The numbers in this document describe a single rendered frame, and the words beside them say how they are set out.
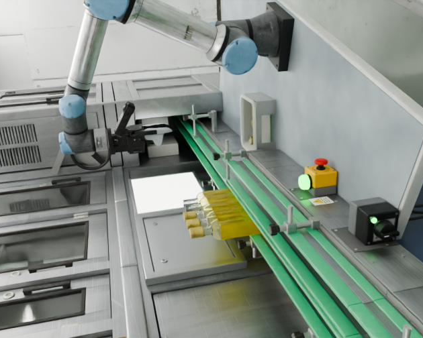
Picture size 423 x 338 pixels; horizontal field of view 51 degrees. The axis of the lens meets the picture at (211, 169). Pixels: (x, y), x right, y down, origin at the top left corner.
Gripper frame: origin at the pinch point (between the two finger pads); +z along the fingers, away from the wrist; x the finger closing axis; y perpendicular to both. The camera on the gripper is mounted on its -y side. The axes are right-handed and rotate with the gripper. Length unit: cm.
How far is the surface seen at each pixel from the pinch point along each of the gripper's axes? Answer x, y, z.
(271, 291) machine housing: 38, 46, 24
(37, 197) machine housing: -68, 47, -58
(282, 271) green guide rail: 47, 33, 24
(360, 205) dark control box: 64, 7, 36
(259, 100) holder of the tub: -9.9, -3.5, 36.7
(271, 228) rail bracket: 55, 14, 17
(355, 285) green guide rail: 79, 17, 26
